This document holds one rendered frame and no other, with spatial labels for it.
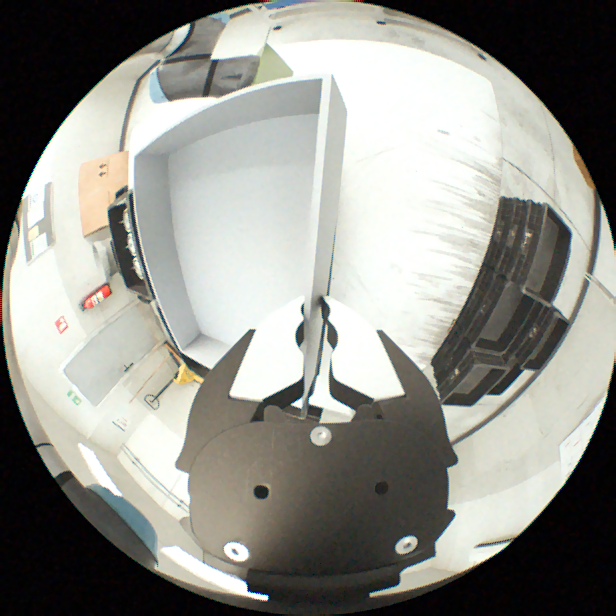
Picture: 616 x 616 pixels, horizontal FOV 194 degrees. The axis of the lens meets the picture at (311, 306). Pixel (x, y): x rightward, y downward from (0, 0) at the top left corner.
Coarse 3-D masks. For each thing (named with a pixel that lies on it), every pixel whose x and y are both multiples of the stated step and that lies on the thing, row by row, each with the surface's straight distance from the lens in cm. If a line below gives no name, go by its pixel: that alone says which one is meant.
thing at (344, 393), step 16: (320, 304) 14; (336, 304) 11; (336, 320) 10; (352, 320) 10; (336, 336) 9; (352, 336) 9; (368, 336) 9; (336, 352) 8; (352, 352) 8; (368, 352) 8; (384, 352) 8; (336, 368) 7; (352, 368) 7; (368, 368) 8; (384, 368) 8; (336, 384) 7; (352, 384) 7; (368, 384) 7; (384, 384) 7; (400, 384) 8; (336, 400) 8; (352, 400) 8; (368, 400) 7; (352, 416) 10
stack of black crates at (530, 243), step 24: (504, 216) 116; (528, 216) 102; (552, 216) 109; (504, 240) 109; (528, 240) 98; (552, 240) 120; (504, 264) 106; (528, 264) 94; (552, 264) 121; (528, 288) 111; (552, 288) 117
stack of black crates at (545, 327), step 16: (528, 320) 139; (544, 320) 132; (560, 320) 156; (528, 336) 136; (544, 336) 153; (560, 336) 154; (512, 352) 142; (528, 352) 133; (544, 352) 159; (528, 368) 145
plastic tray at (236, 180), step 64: (192, 128) 18; (256, 128) 17; (320, 128) 10; (192, 192) 22; (256, 192) 16; (320, 192) 9; (192, 256) 24; (256, 256) 17; (320, 256) 11; (192, 320) 30; (256, 320) 21; (320, 320) 16
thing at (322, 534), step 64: (256, 448) 6; (320, 448) 6; (384, 448) 6; (192, 512) 6; (256, 512) 6; (320, 512) 5; (384, 512) 6; (448, 512) 7; (256, 576) 6; (320, 576) 6; (384, 576) 6
